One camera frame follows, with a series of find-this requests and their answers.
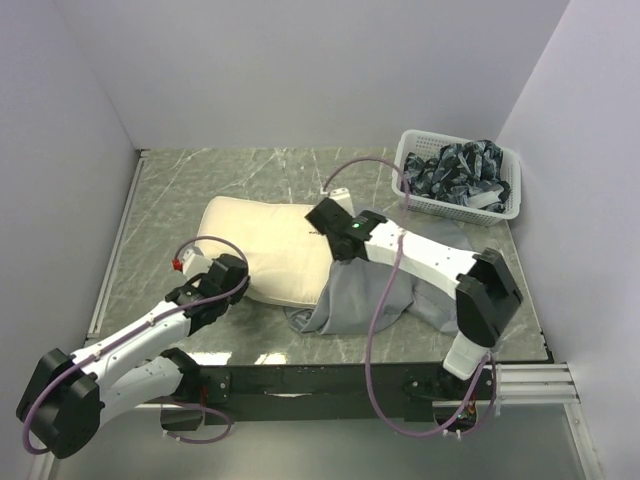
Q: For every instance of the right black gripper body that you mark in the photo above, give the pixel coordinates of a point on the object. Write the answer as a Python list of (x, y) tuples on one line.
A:
[(339, 256)]

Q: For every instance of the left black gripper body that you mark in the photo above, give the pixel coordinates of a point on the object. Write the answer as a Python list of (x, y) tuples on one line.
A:
[(235, 295)]

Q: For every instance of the cream white pillow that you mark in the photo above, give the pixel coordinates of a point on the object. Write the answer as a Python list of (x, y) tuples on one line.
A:
[(288, 259)]

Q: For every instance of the grey pillowcase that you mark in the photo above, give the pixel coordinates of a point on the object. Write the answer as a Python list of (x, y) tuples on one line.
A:
[(350, 296)]

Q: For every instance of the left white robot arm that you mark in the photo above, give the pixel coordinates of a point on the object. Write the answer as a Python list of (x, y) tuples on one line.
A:
[(70, 396)]

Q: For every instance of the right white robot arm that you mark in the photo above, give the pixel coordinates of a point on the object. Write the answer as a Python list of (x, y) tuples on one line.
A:
[(485, 292)]

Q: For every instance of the white plastic basket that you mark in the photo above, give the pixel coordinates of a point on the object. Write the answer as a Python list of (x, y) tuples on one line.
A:
[(426, 144)]

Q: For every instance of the black base bar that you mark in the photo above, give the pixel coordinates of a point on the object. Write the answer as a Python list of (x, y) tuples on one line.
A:
[(411, 392)]

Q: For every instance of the dark patterned cloth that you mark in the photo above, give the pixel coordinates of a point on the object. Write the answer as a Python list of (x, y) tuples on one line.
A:
[(467, 175)]

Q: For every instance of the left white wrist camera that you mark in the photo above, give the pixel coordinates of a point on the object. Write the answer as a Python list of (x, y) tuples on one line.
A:
[(191, 262)]

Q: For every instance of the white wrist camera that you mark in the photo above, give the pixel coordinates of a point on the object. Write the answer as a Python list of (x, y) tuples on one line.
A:
[(191, 262), (342, 197)]

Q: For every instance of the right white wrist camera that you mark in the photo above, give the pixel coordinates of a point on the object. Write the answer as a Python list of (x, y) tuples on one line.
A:
[(342, 197)]

